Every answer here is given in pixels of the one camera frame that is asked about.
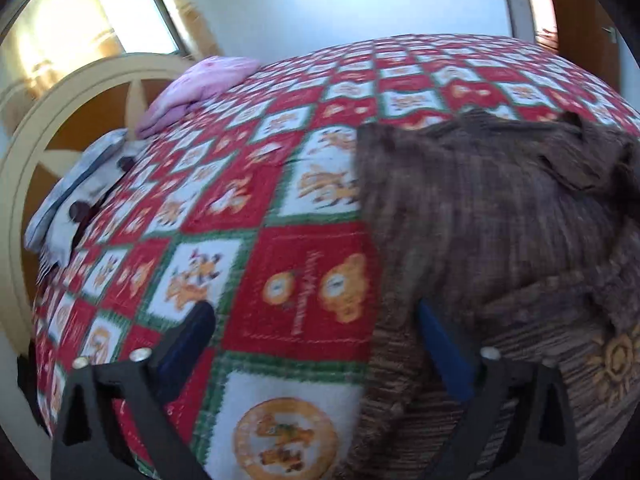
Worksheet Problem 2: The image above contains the brown striped knit sweater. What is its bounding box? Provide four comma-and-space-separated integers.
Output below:
332, 107, 640, 480

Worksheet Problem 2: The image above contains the brown wooden door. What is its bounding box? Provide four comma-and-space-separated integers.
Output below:
540, 0, 626, 106

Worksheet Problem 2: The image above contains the red checkered printed blanket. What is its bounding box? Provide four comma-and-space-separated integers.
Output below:
30, 34, 640, 480

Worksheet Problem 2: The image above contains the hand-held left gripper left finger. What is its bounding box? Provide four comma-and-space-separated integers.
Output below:
50, 301, 217, 480

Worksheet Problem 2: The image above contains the yellow curtain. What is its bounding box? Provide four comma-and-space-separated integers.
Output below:
7, 0, 123, 93

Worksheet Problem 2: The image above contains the pink pillow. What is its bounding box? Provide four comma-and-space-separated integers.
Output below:
136, 56, 262, 140

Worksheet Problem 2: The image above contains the window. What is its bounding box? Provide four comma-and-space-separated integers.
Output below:
90, 0, 190, 57

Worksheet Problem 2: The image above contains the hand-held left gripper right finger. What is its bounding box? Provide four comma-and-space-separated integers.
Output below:
418, 299, 583, 480

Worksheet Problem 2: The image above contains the grey spotted pillow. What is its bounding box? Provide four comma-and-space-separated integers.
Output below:
25, 129, 151, 267

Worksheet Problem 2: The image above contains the door frame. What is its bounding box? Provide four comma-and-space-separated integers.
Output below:
495, 0, 540, 43

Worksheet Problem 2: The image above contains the cream and yellow headboard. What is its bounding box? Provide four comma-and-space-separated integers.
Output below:
0, 52, 201, 346

